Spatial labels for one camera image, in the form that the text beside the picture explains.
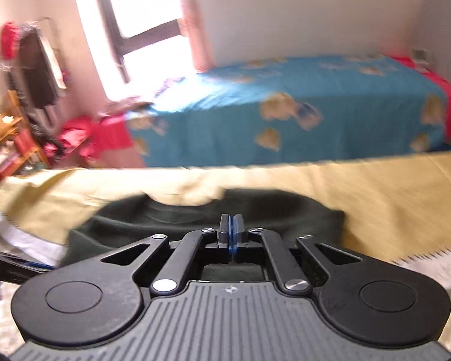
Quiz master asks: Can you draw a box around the dark green knit sweater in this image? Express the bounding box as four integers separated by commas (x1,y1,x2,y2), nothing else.
60,189,346,267

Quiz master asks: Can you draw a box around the red clothes pile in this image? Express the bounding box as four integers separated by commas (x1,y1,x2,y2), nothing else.
55,114,133,160

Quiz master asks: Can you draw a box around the beige patterned bedspread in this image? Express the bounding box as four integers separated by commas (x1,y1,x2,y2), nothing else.
0,151,451,343

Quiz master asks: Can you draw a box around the pink cloth on bed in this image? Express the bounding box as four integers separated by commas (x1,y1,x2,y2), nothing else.
97,96,153,118

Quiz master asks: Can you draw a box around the wooden shelf with items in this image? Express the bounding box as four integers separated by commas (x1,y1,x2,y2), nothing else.
0,91,49,184

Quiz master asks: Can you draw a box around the dark framed window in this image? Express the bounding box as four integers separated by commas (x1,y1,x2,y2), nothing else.
97,0,192,82

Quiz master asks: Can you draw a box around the small white clock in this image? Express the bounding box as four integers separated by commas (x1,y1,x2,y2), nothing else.
411,48,429,63

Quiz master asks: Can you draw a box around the red hat on rack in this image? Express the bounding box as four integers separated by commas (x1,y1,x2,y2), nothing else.
0,22,20,60

